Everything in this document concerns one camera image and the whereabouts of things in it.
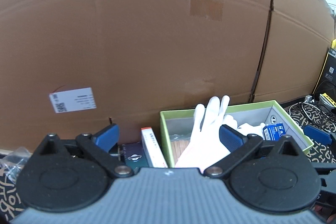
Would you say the large brown cardboard box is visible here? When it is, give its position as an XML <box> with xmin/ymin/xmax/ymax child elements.
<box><xmin>1</xmin><ymin>0</ymin><xmax>270</xmax><ymax>150</ymax></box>

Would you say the clear plastic bag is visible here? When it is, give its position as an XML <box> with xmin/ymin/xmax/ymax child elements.
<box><xmin>1</xmin><ymin>147</ymin><xmax>31</xmax><ymax>184</ymax></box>

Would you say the blue plastic square bottle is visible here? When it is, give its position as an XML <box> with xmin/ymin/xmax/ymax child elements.
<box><xmin>262</xmin><ymin>123</ymin><xmax>286</xmax><ymax>141</ymax></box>

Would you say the patterned black tan cloth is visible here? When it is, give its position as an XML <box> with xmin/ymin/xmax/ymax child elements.
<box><xmin>0</xmin><ymin>100</ymin><xmax>336</xmax><ymax>222</ymax></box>

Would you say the white glove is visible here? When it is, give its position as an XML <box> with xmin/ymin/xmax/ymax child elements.
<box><xmin>175</xmin><ymin>95</ymin><xmax>265</xmax><ymax>172</ymax></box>

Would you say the white cable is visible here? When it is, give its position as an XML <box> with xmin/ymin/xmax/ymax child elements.
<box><xmin>287</xmin><ymin>94</ymin><xmax>336</xmax><ymax>132</ymax></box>

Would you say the black yellow box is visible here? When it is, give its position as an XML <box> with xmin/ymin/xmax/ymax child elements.
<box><xmin>313</xmin><ymin>39</ymin><xmax>335</xmax><ymax>110</ymax></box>

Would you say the green cardboard box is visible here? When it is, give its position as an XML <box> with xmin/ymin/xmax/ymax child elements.
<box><xmin>159</xmin><ymin>99</ymin><xmax>314</xmax><ymax>169</ymax></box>

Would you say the white orange slim box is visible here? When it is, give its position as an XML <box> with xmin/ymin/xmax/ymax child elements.
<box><xmin>141</xmin><ymin>127</ymin><xmax>168</xmax><ymax>168</ymax></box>

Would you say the dark planet print box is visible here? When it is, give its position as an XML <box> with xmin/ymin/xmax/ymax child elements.
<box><xmin>120</xmin><ymin>142</ymin><xmax>149</xmax><ymax>173</ymax></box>

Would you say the white shipping label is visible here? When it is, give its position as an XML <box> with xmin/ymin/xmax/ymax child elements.
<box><xmin>49</xmin><ymin>88</ymin><xmax>96</xmax><ymax>113</ymax></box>

